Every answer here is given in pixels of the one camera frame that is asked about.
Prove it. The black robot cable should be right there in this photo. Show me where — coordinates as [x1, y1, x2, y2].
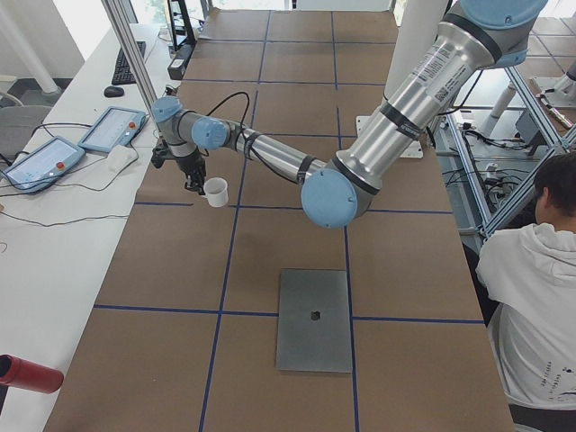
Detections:
[206, 91, 298, 181]

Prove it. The aluminium frame post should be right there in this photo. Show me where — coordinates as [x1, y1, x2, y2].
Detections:
[102, 0, 164, 140]

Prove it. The grey closed laptop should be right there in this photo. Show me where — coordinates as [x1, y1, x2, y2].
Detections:
[276, 269, 353, 373]

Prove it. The aluminium frame rack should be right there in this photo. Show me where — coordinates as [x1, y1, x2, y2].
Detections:
[427, 44, 576, 244]

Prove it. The far blue teach pendant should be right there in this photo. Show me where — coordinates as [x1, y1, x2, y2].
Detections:
[78, 106, 147, 153]

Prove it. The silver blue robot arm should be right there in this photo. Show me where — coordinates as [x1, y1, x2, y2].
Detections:
[151, 1, 545, 229]

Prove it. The person in white hoodie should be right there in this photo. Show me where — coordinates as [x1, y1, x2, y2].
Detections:
[476, 153, 575, 431]

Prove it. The red cylinder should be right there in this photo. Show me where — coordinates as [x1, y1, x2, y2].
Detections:
[1, 355, 64, 394]

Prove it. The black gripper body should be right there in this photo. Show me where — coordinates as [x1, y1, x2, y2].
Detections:
[175, 149, 206, 181]

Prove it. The blue teach pendant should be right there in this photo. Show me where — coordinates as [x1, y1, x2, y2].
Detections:
[2, 136, 86, 194]
[78, 106, 147, 153]

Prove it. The black monitor stand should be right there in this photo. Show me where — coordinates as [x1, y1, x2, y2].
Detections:
[166, 0, 196, 51]

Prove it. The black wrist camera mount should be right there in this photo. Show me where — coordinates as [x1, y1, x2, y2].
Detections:
[150, 139, 174, 169]

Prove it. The white pedestal column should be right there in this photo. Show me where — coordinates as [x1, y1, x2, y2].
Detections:
[355, 0, 455, 159]

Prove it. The black box on table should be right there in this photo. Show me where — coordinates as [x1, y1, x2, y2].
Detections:
[167, 44, 194, 81]

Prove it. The black keyboard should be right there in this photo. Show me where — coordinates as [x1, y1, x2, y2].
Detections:
[111, 49, 136, 86]

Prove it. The black computer mouse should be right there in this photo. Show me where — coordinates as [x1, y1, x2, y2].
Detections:
[103, 85, 125, 98]

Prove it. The white ceramic cup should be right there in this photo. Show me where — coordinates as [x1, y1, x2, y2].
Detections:
[203, 177, 229, 208]

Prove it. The near blue teach pendant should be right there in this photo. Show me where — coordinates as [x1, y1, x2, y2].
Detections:
[2, 136, 86, 194]

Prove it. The white folded cloth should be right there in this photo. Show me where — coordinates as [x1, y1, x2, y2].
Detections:
[105, 145, 139, 174]

